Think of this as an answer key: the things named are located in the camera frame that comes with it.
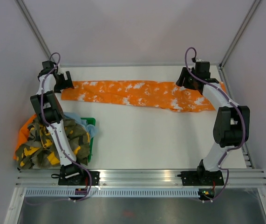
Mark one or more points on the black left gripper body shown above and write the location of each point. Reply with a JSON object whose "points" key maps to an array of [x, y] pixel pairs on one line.
{"points": [[58, 86]]}

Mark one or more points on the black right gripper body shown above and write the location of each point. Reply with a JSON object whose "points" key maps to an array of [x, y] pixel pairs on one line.
{"points": [[189, 81]]}

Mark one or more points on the orange white tie-dye trousers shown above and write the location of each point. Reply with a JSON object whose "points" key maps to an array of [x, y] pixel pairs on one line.
{"points": [[141, 93]]}

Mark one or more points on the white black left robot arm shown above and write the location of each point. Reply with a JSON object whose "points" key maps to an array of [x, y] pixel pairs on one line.
{"points": [[50, 113]]}

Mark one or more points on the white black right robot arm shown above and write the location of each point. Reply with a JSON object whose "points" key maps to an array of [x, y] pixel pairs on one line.
{"points": [[231, 127]]}

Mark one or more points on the camouflage trousers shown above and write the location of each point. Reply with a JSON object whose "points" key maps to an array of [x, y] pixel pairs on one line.
{"points": [[39, 150]]}

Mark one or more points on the green plastic bin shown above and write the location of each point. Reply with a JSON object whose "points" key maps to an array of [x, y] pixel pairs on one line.
{"points": [[91, 140]]}

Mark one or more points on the orange garment in pile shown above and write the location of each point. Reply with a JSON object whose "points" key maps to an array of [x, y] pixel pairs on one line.
{"points": [[23, 134]]}

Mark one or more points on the left aluminium frame post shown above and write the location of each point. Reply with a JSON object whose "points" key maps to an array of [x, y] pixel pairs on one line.
{"points": [[33, 26]]}

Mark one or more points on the aluminium frame post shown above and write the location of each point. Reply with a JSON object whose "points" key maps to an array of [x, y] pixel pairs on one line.
{"points": [[245, 23], [33, 26]]}

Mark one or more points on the right aluminium frame post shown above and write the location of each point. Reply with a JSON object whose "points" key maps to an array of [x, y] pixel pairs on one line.
{"points": [[245, 23]]}

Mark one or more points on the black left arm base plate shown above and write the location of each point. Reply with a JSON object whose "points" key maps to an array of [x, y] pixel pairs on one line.
{"points": [[80, 179]]}

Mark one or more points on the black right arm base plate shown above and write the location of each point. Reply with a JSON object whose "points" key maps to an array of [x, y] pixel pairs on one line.
{"points": [[193, 178]]}

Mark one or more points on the white slotted cable duct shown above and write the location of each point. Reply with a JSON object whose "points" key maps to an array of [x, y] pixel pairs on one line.
{"points": [[113, 192]]}

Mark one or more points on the aluminium mounting rail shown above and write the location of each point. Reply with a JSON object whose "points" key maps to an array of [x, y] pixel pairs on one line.
{"points": [[142, 178]]}

